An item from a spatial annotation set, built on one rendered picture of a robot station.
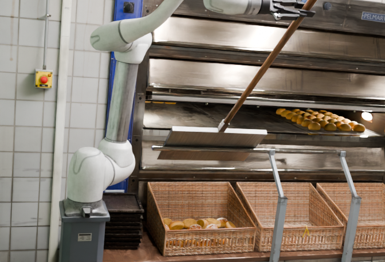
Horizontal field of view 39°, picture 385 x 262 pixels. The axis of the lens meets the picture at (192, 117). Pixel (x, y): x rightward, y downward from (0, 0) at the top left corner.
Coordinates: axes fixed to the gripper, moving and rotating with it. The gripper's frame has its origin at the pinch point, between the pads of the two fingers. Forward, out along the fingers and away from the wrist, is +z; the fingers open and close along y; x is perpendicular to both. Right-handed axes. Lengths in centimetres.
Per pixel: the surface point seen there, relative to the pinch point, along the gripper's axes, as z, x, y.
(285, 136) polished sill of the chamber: 66, -144, -21
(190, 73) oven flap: -5, -120, -49
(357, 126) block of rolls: 132, -153, -36
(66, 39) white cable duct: -81, -110, -58
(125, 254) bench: -45, -149, 54
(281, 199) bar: 36, -113, 35
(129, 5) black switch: -48, -91, -72
